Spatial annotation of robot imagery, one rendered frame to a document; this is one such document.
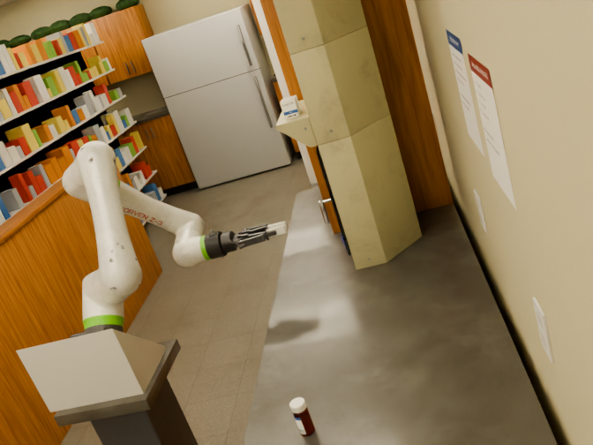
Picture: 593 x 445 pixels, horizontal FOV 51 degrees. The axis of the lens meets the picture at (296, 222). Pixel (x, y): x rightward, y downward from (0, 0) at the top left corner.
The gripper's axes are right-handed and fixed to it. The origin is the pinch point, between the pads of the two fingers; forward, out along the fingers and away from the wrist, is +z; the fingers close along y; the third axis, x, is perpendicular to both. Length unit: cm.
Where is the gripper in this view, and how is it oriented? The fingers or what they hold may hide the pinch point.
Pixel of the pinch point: (277, 229)
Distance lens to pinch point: 222.1
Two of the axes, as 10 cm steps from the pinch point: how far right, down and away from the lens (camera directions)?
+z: 9.5, -2.5, -1.9
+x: 3.0, 8.8, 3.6
